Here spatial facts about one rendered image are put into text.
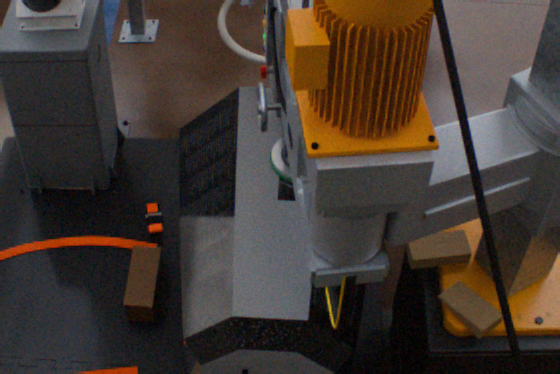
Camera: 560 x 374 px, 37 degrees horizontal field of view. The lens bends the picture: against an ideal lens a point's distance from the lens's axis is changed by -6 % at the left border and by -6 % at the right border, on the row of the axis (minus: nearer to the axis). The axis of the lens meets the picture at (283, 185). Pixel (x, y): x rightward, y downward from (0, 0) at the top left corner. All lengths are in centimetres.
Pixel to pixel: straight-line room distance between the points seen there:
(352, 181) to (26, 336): 209
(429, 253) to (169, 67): 225
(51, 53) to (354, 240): 177
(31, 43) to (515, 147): 205
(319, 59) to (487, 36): 338
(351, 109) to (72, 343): 207
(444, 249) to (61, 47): 169
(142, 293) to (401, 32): 210
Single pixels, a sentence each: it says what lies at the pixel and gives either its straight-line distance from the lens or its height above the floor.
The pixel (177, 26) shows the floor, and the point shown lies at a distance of 487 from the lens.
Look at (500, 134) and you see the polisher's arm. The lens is 224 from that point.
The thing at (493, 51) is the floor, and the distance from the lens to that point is 490.
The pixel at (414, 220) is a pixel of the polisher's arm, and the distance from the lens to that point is 215.
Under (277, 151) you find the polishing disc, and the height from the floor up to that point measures 85.
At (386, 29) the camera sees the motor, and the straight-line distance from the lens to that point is 163.
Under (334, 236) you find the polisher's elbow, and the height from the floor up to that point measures 136.
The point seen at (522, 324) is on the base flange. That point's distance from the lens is 274.
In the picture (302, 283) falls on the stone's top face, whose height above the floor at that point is 82.
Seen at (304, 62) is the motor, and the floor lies 192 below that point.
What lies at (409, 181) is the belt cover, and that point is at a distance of 185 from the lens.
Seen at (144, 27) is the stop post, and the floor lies 6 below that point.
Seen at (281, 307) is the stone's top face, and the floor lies 82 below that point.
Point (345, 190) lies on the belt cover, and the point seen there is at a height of 163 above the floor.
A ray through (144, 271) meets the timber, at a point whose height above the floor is 14.
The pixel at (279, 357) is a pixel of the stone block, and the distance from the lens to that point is 262.
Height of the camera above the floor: 300
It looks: 49 degrees down
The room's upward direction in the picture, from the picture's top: 2 degrees clockwise
